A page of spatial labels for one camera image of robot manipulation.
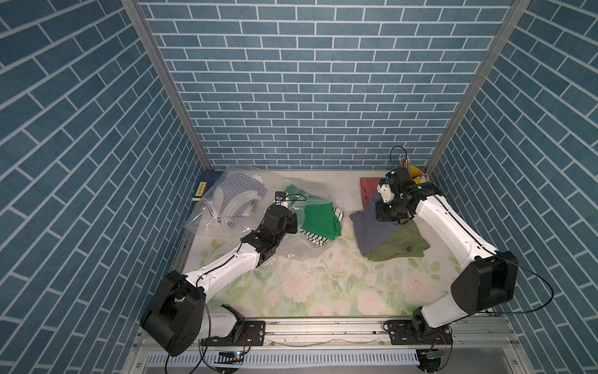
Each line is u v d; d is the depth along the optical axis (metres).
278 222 0.64
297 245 0.81
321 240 0.93
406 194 0.59
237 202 1.05
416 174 1.07
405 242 0.92
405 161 1.02
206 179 1.16
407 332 0.74
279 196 0.73
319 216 0.99
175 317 0.41
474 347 0.75
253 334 0.74
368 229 0.86
